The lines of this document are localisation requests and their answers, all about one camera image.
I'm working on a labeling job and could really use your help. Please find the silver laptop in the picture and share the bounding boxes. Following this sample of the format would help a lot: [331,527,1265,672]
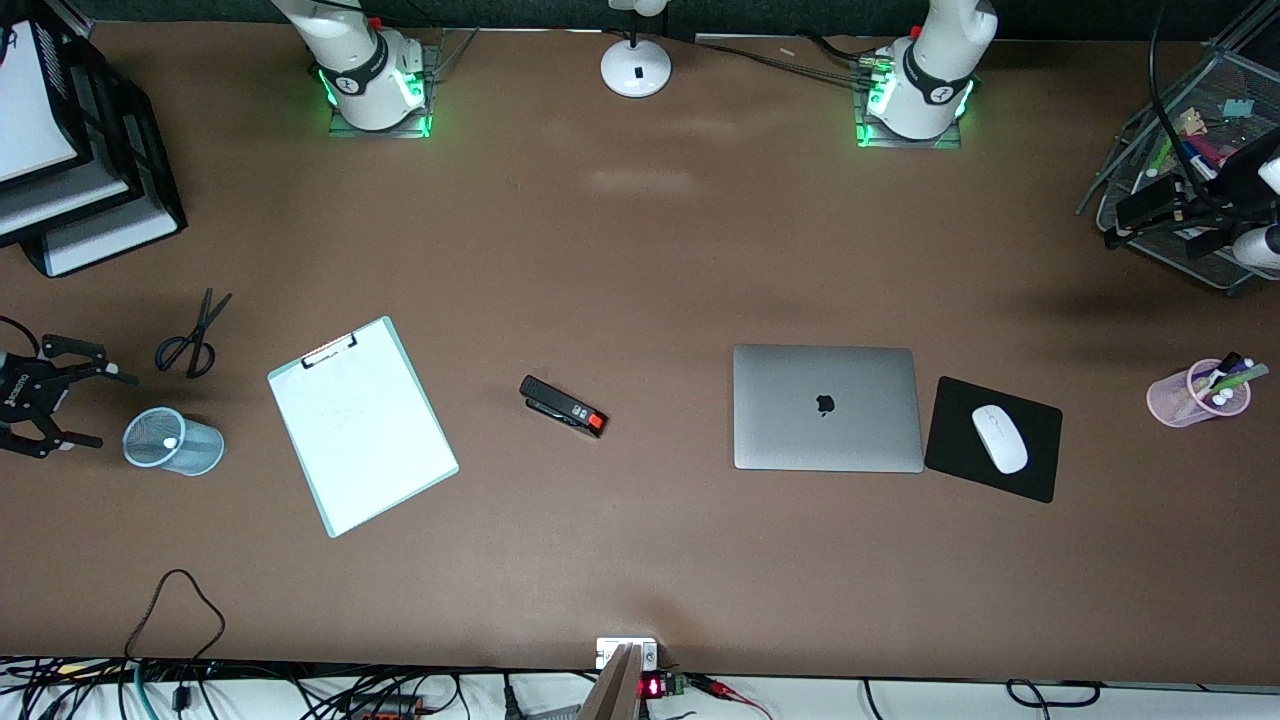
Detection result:
[732,344,925,474]

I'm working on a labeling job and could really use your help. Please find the black scissors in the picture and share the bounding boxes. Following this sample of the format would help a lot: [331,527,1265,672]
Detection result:
[155,288,234,380]

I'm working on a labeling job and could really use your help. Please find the blue mesh pen cup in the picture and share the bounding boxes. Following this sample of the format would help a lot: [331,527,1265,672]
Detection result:
[122,407,226,477]

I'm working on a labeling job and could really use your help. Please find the white paper stack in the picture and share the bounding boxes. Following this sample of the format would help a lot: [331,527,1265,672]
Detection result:
[0,30,80,187]
[0,160,137,242]

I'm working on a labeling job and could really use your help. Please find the pink translucent pen cup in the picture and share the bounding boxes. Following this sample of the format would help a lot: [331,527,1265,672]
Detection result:
[1146,359,1253,429]

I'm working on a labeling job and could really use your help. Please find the black stacked paper tray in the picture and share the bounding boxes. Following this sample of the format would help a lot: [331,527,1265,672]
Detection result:
[0,20,188,279]

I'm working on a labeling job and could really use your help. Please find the light green clipboard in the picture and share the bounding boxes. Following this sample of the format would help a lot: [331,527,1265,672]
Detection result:
[267,316,460,539]

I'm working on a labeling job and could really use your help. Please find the white computer mouse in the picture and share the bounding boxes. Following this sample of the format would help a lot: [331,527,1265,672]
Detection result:
[972,404,1030,475]

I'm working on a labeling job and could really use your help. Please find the black mouse pad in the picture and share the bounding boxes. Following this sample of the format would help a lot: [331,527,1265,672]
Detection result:
[924,376,1064,504]

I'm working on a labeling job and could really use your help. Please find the white paper sheet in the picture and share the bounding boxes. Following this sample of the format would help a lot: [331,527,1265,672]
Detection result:
[268,322,456,536]

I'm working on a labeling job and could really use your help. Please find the black red power strip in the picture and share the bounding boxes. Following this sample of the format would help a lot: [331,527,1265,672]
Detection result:
[343,694,429,720]

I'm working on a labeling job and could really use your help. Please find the black stapler red tip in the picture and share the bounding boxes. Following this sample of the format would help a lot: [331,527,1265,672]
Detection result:
[519,375,609,439]

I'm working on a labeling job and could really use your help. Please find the white lamp base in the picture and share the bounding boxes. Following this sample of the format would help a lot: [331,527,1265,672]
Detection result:
[600,0,673,99]

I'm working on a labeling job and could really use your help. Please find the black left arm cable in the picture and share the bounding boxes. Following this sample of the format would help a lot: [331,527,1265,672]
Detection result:
[1147,0,1216,201]

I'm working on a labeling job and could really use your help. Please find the black wire mesh basket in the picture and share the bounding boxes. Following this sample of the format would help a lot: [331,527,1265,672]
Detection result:
[1076,0,1280,297]

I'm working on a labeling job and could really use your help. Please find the black looped cable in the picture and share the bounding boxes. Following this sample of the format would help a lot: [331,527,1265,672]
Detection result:
[125,569,227,666]

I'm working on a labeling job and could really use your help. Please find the black cable bundle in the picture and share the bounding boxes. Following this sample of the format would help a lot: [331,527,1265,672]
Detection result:
[693,38,873,86]

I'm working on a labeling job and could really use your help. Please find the white bracket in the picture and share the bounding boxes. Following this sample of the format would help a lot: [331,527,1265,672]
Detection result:
[596,637,660,670]

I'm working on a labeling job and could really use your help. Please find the wooden post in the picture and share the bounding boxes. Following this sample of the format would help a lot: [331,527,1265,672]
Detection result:
[577,644,642,720]

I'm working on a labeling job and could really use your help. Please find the red wire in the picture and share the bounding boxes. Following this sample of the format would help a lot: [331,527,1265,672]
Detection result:
[690,676,773,720]

